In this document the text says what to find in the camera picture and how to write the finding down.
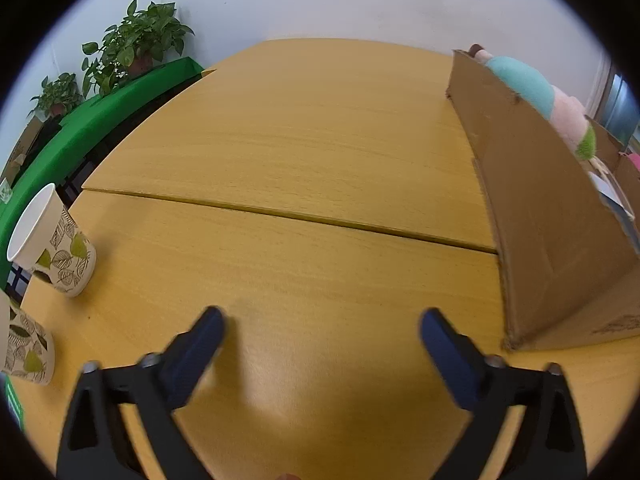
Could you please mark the wooden desktop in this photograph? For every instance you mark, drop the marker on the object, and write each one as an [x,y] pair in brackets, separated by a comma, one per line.
[300,160]

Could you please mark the white blue flat packet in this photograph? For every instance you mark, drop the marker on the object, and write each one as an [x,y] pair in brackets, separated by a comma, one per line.
[607,187]

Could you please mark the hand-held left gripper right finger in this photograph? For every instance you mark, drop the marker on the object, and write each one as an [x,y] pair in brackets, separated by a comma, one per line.
[445,355]

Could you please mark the small brown cardboard carton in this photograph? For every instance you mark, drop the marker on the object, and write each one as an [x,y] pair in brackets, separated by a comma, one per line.
[22,147]

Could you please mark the green card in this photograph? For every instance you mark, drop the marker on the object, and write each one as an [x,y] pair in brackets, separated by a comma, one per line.
[13,402]

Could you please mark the pink teal pig plush toy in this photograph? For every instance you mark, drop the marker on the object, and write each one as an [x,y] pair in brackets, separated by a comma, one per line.
[525,85]

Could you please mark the green cloth covered table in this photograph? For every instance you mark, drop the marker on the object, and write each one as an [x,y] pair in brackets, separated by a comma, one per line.
[100,105]

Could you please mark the leaf print paper cup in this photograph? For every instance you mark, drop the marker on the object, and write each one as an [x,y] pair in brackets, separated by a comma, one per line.
[65,260]
[25,350]

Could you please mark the glass door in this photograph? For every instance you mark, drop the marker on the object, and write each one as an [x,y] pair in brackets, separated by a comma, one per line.
[620,105]

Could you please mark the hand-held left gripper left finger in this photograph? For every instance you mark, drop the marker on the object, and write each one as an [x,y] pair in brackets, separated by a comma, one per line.
[200,350]

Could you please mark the brown cardboard box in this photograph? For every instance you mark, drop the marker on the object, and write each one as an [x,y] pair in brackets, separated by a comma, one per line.
[540,220]

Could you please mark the large potted green plant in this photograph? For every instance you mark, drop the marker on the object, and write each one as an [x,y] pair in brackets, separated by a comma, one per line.
[135,35]

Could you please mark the small potted green plant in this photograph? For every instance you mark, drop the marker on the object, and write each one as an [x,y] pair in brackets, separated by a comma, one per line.
[57,92]

